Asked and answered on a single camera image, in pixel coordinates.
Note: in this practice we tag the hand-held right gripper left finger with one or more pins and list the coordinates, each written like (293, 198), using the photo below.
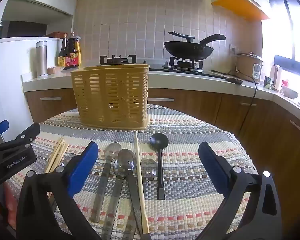
(83, 167)

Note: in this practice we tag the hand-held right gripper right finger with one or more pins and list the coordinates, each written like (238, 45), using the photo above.
(212, 167)

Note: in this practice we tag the wooden chopstick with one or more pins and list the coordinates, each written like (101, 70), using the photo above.
(54, 153)
(62, 155)
(57, 155)
(140, 180)

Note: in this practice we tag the black plastic spoon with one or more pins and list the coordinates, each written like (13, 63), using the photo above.
(159, 141)

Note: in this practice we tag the yellow plastic utensil basket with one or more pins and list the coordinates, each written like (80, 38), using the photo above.
(110, 97)

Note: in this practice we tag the person's left hand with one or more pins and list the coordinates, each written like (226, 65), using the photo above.
(10, 205)

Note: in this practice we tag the striped woven table mat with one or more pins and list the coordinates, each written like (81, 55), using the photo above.
(185, 142)

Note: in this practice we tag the small brown box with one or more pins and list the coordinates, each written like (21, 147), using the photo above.
(52, 70)

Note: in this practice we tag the silver thermos flask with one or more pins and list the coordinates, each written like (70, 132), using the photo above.
(41, 60)

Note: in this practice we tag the slim dark sauce bottle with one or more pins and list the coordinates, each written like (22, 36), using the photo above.
(62, 55)

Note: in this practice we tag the black phone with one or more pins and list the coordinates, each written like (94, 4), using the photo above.
(235, 80)

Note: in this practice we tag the wide dark sauce bottle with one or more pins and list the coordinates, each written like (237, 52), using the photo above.
(73, 52)

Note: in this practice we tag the yellow oil bottle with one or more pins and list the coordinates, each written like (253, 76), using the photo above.
(79, 52)

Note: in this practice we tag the dark green mug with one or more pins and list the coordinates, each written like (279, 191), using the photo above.
(268, 82)

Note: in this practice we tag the brown woven tray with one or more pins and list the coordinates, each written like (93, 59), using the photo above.
(56, 34)

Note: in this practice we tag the dark brown cabinet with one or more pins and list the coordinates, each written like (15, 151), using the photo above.
(22, 29)

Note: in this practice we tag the beige rice cooker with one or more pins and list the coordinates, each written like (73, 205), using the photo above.
(245, 67)

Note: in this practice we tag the grey bowl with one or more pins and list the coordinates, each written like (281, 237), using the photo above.
(290, 92)

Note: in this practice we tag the white kettle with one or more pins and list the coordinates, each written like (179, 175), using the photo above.
(276, 77)

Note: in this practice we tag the black gas stove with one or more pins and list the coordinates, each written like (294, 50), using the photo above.
(160, 68)

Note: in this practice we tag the black wok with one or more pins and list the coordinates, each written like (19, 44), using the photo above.
(187, 50)

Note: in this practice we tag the window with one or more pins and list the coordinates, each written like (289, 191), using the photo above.
(290, 30)

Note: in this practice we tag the white wall socket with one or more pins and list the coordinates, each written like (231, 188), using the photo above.
(233, 48)

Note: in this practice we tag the orange wall cabinet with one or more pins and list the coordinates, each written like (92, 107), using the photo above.
(240, 5)

